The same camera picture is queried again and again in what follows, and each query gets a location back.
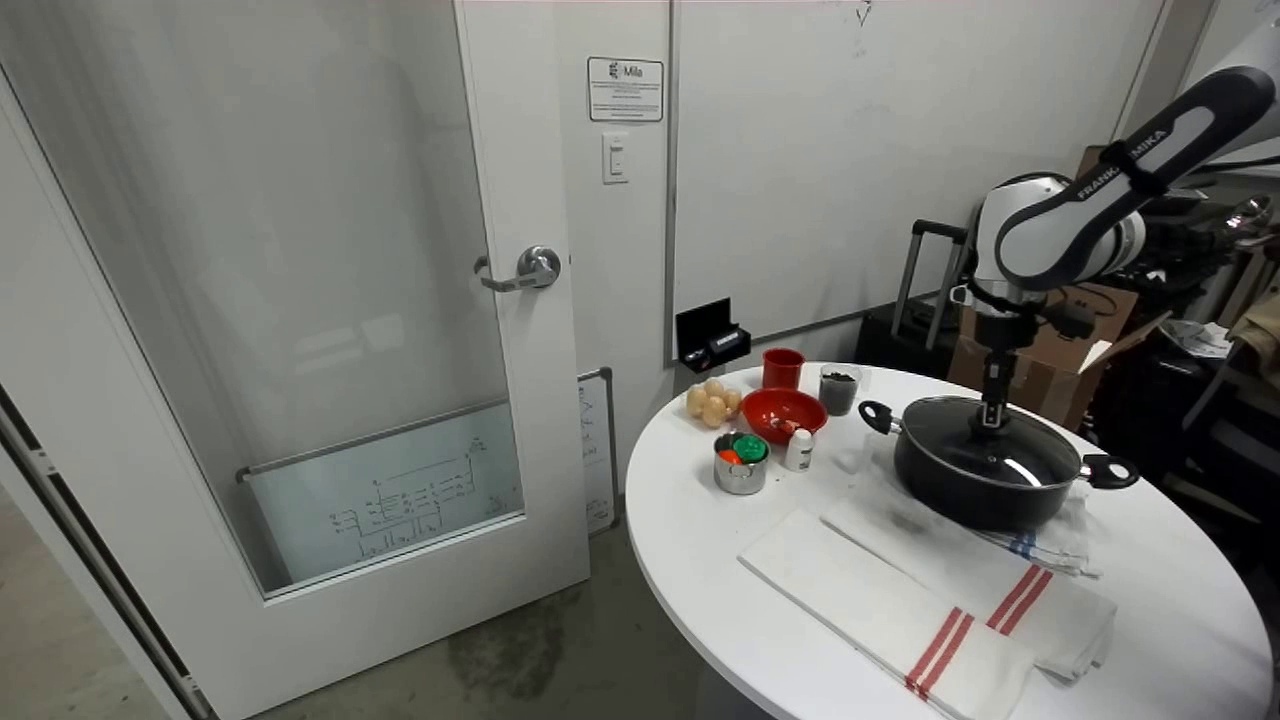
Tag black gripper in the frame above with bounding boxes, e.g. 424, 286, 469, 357
974, 306, 1027, 436

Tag glass lid with black knob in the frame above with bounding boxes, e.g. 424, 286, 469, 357
891, 390, 1088, 492

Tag black cooking pot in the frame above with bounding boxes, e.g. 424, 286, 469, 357
856, 390, 1143, 536

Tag brown cardboard box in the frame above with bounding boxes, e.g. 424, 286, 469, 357
945, 279, 1162, 430

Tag thin white towel blue stripes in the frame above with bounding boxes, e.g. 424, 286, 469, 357
1004, 528, 1110, 585

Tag clear cup with dark contents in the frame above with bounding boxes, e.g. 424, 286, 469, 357
814, 368, 861, 419

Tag small white bottle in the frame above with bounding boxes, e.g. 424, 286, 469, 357
778, 424, 820, 476

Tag dark cluttered workbench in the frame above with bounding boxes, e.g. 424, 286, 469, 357
1091, 165, 1280, 536

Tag red bowl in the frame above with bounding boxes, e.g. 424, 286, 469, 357
735, 385, 831, 450

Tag red mug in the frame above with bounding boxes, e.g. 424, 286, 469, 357
759, 345, 808, 394

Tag white towel with red stripes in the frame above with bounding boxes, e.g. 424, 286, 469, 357
735, 506, 1037, 720
820, 499, 1119, 687

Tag metal cup with colourful items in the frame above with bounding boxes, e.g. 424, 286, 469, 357
709, 427, 774, 499

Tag pale yellow bread rolls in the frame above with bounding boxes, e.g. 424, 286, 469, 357
682, 375, 747, 430

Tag open black case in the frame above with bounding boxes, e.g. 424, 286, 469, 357
670, 294, 757, 375

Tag white printed panel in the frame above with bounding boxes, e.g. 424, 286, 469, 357
576, 368, 620, 536

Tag white door with frosted glass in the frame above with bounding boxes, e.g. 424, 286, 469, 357
0, 0, 597, 720

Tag white light switch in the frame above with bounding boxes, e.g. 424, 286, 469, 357
597, 127, 630, 186

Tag silver door lever handle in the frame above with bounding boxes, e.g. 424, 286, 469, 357
471, 243, 562, 294

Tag white wall sign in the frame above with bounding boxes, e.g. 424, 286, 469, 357
582, 50, 666, 127

